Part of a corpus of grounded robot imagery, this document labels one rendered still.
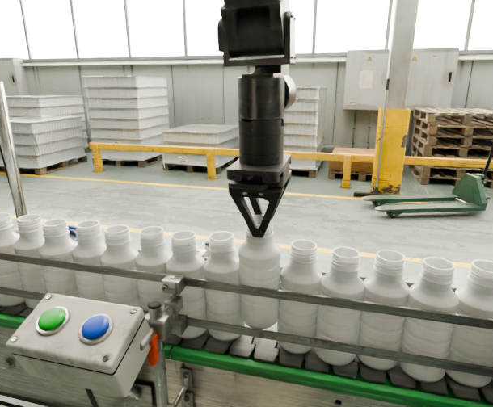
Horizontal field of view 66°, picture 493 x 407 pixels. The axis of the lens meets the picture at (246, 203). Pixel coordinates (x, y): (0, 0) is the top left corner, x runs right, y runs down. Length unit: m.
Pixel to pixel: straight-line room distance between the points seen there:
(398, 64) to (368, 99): 2.15
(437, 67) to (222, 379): 6.93
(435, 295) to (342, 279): 0.11
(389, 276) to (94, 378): 0.38
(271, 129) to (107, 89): 6.56
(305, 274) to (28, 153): 6.50
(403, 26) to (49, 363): 4.96
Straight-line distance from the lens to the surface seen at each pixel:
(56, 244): 0.69
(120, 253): 0.62
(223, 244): 0.55
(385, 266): 0.53
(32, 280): 0.76
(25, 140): 6.88
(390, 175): 5.07
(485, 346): 0.59
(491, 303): 0.56
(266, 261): 0.52
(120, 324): 0.49
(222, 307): 0.58
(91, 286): 0.68
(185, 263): 0.57
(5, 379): 0.89
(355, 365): 0.60
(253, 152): 0.46
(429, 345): 0.57
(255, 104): 0.45
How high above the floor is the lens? 1.38
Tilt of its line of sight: 18 degrees down
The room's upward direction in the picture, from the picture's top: straight up
